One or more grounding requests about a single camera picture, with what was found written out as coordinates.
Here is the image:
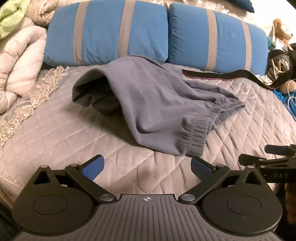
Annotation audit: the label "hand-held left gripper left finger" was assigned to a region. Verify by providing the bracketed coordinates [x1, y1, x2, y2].
[33, 155, 117, 205]

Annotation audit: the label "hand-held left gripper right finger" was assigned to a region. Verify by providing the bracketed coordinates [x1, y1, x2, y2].
[179, 156, 266, 205]

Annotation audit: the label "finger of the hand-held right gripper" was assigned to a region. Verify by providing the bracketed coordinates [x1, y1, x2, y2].
[265, 144, 296, 158]
[239, 154, 289, 168]

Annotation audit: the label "grey fleece pants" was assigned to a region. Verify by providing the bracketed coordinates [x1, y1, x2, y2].
[72, 54, 245, 156]

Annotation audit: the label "person's right hand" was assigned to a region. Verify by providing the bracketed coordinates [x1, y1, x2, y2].
[285, 183, 296, 209]

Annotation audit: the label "grey quilted bedspread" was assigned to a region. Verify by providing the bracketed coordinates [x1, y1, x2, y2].
[0, 65, 296, 209]

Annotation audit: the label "white patterned cloth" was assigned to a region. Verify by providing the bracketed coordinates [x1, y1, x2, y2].
[254, 74, 273, 85]

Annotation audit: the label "black belt with red edge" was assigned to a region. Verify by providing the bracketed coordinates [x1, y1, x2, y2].
[181, 69, 281, 90]

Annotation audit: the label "brown plush bear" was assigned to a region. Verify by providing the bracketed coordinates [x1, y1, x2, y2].
[273, 19, 294, 50]

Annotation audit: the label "blue grey-striped pillow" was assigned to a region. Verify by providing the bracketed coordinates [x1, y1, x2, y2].
[166, 2, 269, 76]
[43, 0, 169, 67]

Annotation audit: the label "white quilted comforter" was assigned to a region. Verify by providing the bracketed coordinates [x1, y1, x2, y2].
[0, 17, 48, 114]

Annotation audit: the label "dark blue pillow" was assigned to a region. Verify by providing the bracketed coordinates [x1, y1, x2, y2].
[240, 0, 255, 13]

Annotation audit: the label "beige fluffy blanket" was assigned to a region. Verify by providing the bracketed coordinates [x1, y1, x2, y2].
[23, 0, 77, 29]

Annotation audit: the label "light green blanket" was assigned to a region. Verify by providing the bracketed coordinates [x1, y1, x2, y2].
[0, 0, 30, 40]

